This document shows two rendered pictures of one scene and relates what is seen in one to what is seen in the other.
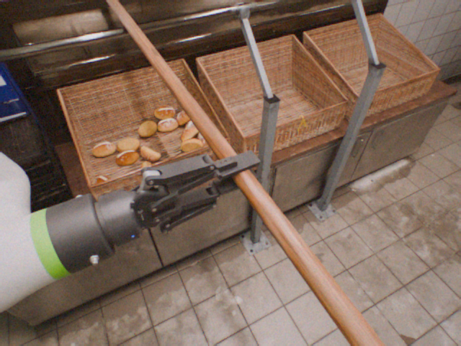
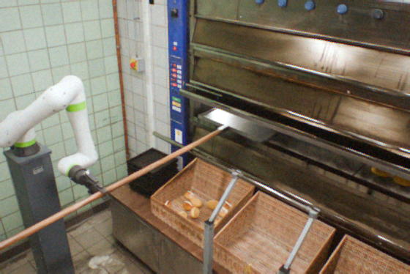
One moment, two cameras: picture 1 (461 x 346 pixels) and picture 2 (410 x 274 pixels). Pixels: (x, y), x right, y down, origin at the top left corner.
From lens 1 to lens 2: 175 cm
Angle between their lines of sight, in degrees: 57
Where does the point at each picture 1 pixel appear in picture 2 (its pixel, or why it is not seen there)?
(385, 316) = not seen: outside the picture
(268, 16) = (315, 201)
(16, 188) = (86, 159)
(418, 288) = not seen: outside the picture
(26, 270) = (65, 169)
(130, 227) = (77, 178)
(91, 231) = (73, 172)
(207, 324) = not seen: outside the picture
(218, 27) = (277, 184)
